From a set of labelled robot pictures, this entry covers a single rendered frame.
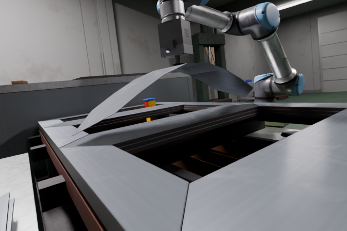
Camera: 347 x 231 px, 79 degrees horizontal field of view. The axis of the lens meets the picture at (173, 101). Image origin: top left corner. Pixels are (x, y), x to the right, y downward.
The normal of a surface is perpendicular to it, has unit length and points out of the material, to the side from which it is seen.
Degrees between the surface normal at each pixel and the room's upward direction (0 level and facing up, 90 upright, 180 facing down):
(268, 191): 0
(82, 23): 90
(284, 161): 0
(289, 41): 90
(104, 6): 90
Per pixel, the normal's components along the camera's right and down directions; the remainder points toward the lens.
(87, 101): 0.58, 0.00
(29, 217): -0.11, -0.99
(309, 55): -0.70, 0.14
